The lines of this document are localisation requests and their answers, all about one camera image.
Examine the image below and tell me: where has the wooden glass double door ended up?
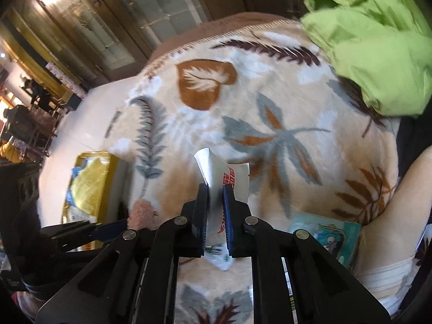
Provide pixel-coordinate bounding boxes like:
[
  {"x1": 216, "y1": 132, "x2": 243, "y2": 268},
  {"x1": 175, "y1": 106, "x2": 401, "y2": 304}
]
[{"x1": 20, "y1": 0, "x2": 217, "y2": 85}]

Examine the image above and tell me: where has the black cloth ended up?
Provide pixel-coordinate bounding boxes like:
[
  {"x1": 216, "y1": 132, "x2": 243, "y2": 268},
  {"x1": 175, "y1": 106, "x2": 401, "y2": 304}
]
[{"x1": 393, "y1": 116, "x2": 432, "y2": 180}]

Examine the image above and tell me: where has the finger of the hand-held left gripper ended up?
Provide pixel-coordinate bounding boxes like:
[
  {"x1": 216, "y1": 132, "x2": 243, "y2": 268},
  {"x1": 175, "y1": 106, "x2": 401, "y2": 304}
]
[{"x1": 40, "y1": 219, "x2": 129, "y2": 245}]

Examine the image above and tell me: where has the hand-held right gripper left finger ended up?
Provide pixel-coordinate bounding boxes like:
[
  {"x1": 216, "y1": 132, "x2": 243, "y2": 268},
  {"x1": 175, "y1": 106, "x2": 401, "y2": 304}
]
[{"x1": 35, "y1": 183, "x2": 211, "y2": 324}]

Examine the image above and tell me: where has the gold-rimmed white box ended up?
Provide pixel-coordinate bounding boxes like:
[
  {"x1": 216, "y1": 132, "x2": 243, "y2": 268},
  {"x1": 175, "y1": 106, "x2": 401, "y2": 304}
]
[{"x1": 62, "y1": 150, "x2": 129, "y2": 252}]

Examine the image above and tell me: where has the leaf-print plush blanket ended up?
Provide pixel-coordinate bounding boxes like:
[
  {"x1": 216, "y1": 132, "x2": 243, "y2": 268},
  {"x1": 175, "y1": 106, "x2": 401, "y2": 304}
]
[{"x1": 108, "y1": 12, "x2": 402, "y2": 324}]

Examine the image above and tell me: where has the yellow towel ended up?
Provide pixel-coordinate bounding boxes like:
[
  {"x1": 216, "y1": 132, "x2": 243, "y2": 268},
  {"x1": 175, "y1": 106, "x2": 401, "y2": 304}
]
[{"x1": 72, "y1": 160, "x2": 110, "y2": 223}]

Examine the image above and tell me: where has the row of red white cartons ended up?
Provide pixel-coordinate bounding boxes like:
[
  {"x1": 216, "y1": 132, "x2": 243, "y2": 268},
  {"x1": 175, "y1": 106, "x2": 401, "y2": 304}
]
[{"x1": 45, "y1": 61, "x2": 89, "y2": 99}]

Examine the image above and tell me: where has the dark wooden furniture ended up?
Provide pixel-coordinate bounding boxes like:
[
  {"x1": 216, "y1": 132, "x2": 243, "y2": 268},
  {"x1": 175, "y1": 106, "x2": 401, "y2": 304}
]
[{"x1": 0, "y1": 74, "x2": 63, "y2": 163}]

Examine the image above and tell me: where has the person's white socked foot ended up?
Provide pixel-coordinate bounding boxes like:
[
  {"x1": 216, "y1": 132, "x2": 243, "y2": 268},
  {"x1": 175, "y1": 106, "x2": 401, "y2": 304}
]
[{"x1": 354, "y1": 165, "x2": 432, "y2": 318}]

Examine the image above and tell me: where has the white packet with red print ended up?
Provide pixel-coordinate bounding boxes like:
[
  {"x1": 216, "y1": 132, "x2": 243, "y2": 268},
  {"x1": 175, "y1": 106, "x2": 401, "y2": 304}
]
[{"x1": 194, "y1": 147, "x2": 251, "y2": 271}]

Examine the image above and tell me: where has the teal cartoon packet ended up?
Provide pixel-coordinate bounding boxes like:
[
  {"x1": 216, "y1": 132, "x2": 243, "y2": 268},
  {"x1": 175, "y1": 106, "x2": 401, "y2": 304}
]
[{"x1": 288, "y1": 212, "x2": 362, "y2": 267}]

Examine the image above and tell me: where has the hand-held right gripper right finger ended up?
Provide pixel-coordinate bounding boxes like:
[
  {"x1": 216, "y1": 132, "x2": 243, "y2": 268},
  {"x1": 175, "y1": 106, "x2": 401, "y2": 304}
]
[{"x1": 221, "y1": 186, "x2": 392, "y2": 324}]

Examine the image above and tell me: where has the lime green padded jacket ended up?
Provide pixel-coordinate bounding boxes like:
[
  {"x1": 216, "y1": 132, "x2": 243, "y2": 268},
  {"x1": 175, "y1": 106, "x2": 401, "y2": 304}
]
[{"x1": 300, "y1": 0, "x2": 432, "y2": 119}]

